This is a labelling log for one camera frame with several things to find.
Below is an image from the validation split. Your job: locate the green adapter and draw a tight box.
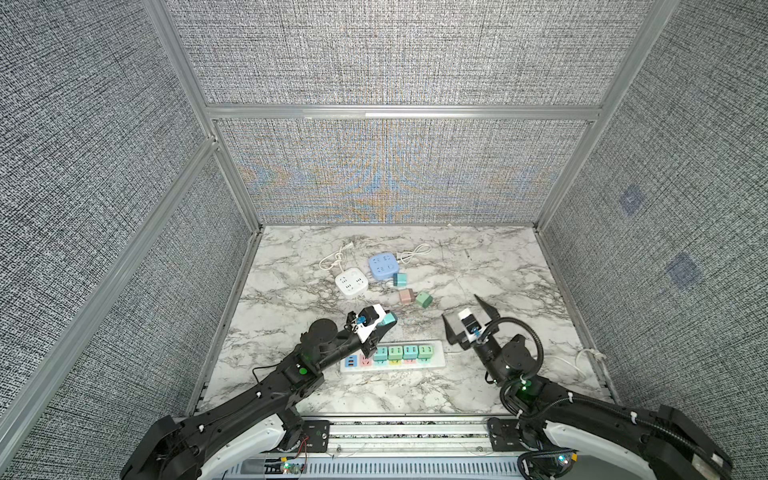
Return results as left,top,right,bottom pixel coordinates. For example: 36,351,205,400
388,346,403,361
415,291,433,308

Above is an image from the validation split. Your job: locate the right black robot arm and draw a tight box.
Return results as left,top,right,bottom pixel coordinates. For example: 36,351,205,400
444,300,733,479

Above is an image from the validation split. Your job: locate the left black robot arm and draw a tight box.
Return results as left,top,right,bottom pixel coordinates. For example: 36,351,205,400
119,304,398,479

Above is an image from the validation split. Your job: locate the aluminium enclosure frame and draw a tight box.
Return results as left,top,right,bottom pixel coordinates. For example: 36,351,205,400
0,0,768,445

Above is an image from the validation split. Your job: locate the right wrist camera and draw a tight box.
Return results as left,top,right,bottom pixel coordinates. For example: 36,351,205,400
458,308,483,342

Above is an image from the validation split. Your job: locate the blue square power strip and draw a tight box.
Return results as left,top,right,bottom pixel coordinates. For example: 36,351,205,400
368,252,400,281

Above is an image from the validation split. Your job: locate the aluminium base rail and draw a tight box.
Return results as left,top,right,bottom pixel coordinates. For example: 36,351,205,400
149,413,661,480

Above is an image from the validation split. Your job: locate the green adapter beside pink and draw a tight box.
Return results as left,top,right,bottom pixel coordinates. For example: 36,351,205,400
415,291,433,308

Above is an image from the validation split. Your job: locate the pink plug adapter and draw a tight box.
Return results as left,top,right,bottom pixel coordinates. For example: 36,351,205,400
398,288,415,305

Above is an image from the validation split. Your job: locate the teal adapter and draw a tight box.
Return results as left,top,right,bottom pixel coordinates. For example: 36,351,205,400
379,312,397,327
393,273,408,287
373,346,389,363
402,345,419,360

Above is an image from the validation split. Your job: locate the green adapter lowest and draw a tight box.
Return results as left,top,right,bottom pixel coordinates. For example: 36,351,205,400
417,344,434,360

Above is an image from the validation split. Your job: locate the long white power strip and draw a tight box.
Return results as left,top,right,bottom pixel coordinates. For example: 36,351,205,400
339,340,446,374

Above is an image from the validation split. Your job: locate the white square power strip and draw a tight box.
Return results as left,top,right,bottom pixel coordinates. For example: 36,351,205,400
334,267,369,299

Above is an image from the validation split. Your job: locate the white cable of blue strip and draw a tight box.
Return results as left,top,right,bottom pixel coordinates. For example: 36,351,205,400
397,242,434,266

